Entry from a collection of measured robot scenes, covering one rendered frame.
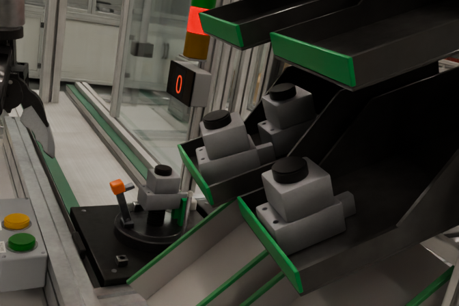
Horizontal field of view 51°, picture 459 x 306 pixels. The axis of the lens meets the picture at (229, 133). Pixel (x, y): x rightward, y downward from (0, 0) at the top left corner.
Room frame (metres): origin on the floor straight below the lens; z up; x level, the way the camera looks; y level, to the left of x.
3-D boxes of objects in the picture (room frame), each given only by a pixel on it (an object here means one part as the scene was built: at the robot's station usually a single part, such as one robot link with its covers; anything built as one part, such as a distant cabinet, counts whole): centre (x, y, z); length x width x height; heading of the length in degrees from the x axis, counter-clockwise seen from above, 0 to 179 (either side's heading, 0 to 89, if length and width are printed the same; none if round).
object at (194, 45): (1.00, 0.10, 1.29); 0.05 x 0.05 x 0.05
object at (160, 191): (0.78, 0.09, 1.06); 0.08 x 0.04 x 0.07; 122
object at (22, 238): (0.68, 0.29, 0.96); 0.04 x 0.04 x 0.02
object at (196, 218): (0.78, 0.10, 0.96); 0.24 x 0.24 x 0.02; 32
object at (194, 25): (1.00, 0.10, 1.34); 0.05 x 0.05 x 0.05
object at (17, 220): (0.74, 0.33, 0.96); 0.04 x 0.04 x 0.02
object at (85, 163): (1.05, 0.24, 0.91); 0.84 x 0.28 x 0.10; 32
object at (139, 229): (0.78, 0.10, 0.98); 0.14 x 0.14 x 0.02
